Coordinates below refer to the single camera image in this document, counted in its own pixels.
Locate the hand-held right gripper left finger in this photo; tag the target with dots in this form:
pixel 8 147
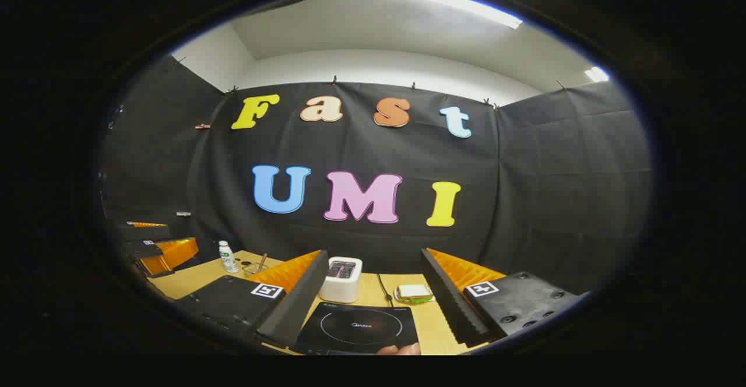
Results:
pixel 297 302

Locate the white plastic bottle green label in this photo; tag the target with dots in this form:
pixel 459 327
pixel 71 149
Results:
pixel 228 261

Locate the white toaster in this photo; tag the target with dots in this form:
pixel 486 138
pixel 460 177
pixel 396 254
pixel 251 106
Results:
pixel 340 288

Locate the black backdrop cloth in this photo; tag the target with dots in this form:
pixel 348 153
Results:
pixel 524 200

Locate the white plate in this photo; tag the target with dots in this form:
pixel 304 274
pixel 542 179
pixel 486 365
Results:
pixel 396 297

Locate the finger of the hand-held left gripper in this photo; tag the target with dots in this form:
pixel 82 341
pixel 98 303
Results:
pixel 140 233
pixel 143 250

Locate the black induction cooktop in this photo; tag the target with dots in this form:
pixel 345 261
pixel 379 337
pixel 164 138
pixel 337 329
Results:
pixel 326 329

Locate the ceiling light panel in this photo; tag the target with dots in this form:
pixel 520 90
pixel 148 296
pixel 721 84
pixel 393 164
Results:
pixel 597 74

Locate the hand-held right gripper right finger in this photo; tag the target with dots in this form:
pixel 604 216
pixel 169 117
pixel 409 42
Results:
pixel 451 308

